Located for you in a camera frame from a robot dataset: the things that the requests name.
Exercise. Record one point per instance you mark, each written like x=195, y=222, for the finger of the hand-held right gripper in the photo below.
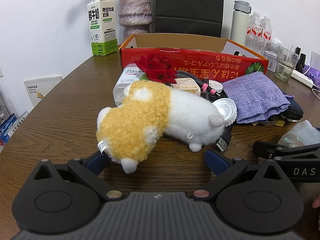
x=265, y=150

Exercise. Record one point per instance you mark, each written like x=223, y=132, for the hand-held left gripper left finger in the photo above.
x=96, y=161

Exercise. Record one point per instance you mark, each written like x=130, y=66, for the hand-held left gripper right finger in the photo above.
x=217, y=162

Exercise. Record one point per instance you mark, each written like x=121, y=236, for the yellow white plush toy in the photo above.
x=140, y=120

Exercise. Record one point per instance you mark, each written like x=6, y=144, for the red cardboard box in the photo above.
x=200, y=63

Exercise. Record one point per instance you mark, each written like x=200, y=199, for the wooden desktop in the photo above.
x=62, y=120

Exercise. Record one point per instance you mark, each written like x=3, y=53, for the person's right hand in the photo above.
x=317, y=202

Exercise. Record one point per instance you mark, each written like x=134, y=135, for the yellow wrapper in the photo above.
x=279, y=123

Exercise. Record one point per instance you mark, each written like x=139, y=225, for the iridescent green plastic bag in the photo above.
x=300, y=135

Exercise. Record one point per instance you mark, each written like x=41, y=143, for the dark blue zip case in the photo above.
x=293, y=111

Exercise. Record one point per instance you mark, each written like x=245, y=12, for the white jar lid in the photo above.
x=226, y=111

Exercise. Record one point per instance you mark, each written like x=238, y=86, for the purple linen pouch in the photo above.
x=252, y=97

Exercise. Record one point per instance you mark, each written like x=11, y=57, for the white round puck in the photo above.
x=216, y=85

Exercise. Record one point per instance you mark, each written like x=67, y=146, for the white power strip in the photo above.
x=302, y=78

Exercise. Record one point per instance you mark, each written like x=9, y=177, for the white plastic container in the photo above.
x=125, y=80

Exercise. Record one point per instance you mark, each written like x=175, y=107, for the clear glass cup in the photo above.
x=286, y=65

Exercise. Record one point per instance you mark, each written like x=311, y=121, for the purple tissue pack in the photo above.
x=312, y=76

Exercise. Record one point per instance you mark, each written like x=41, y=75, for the pale printed tin box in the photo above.
x=270, y=61

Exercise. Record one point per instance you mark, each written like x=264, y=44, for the white booklet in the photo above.
x=41, y=90

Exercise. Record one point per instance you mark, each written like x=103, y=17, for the small black bottle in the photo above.
x=303, y=61
x=298, y=57

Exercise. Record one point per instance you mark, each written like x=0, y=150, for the white printed carton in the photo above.
x=237, y=48

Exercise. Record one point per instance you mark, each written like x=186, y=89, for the small white round device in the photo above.
x=275, y=43

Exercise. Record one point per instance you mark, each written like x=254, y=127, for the red fabric rose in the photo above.
x=157, y=66

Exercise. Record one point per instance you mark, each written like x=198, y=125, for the clear water bottle red label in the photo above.
x=267, y=28
x=255, y=32

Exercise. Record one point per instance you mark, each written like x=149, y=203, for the white thermos bottle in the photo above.
x=239, y=25

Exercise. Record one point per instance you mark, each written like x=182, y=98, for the green white milk carton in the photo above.
x=102, y=27

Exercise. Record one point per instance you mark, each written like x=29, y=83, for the purple marbled vase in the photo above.
x=135, y=12

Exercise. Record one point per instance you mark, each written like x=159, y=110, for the cream wall charger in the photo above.
x=186, y=86

